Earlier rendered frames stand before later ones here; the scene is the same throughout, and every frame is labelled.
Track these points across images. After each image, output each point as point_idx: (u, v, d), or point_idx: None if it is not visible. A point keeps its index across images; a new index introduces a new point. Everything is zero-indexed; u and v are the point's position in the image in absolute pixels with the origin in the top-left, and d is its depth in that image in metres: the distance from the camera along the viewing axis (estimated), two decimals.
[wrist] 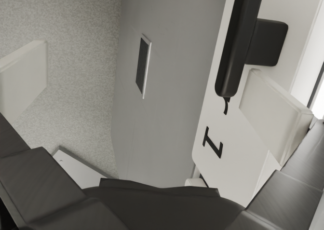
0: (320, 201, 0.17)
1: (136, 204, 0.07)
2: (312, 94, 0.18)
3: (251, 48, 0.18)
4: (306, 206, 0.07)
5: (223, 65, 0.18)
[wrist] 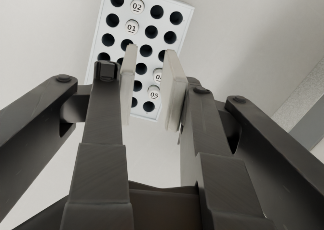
0: None
1: (136, 204, 0.07)
2: None
3: None
4: (242, 179, 0.07)
5: None
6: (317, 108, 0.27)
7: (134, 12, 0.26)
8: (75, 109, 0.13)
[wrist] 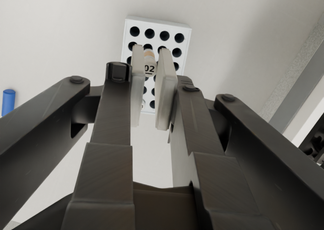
0: None
1: (136, 204, 0.07)
2: None
3: None
4: (237, 177, 0.07)
5: None
6: (293, 89, 0.35)
7: (147, 75, 0.21)
8: (88, 110, 0.13)
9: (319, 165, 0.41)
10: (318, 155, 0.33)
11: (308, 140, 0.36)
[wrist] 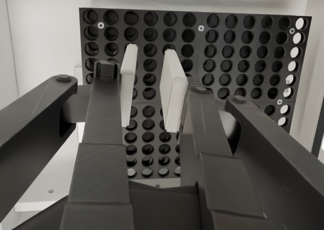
0: None
1: (136, 204, 0.07)
2: (322, 132, 0.30)
3: None
4: (242, 179, 0.07)
5: None
6: None
7: None
8: (75, 109, 0.13)
9: (77, 66, 0.33)
10: (99, 8, 0.26)
11: (106, 8, 0.29)
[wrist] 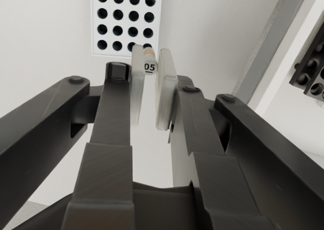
0: None
1: (136, 204, 0.07)
2: None
3: None
4: (237, 177, 0.07)
5: None
6: (281, 11, 0.31)
7: None
8: (88, 110, 0.13)
9: (318, 102, 0.37)
10: (313, 78, 0.29)
11: (302, 66, 0.32)
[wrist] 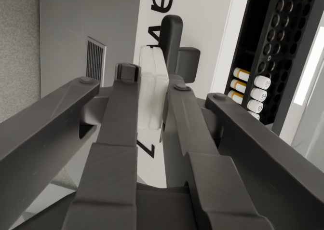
0: (308, 147, 0.31)
1: (136, 204, 0.07)
2: (295, 87, 0.31)
3: (176, 73, 0.22)
4: (233, 177, 0.07)
5: None
6: None
7: None
8: (97, 111, 0.13)
9: None
10: None
11: None
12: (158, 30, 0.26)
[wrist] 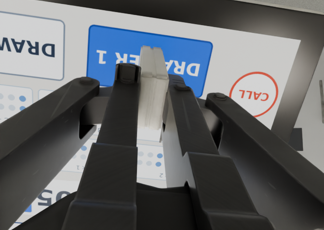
0: None
1: (136, 204, 0.07)
2: None
3: None
4: (233, 177, 0.07)
5: None
6: None
7: None
8: (97, 111, 0.13)
9: None
10: None
11: None
12: None
